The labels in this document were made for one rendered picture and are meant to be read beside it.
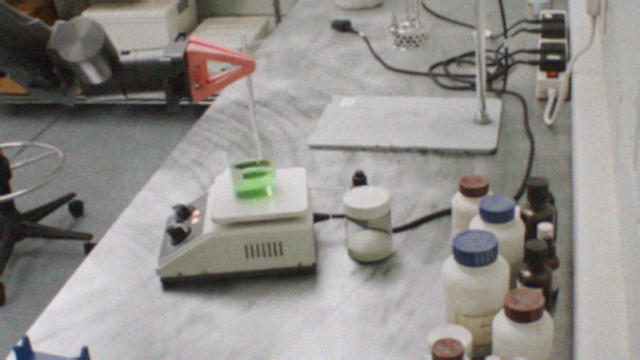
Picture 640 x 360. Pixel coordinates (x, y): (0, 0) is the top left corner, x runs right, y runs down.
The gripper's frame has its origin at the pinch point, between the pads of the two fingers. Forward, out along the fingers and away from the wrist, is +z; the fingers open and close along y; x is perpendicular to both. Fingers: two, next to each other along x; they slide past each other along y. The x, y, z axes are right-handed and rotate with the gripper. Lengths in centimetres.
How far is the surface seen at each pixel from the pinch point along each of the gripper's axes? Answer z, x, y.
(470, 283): 23.2, 16.4, -23.1
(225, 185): -5.5, 17.5, 3.7
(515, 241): 29.3, 18.5, -12.1
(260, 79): -8, 27, 64
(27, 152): -118, 103, 203
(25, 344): -26.1, 23.1, -21.3
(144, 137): -74, 103, 210
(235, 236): -3.4, 20.0, -5.1
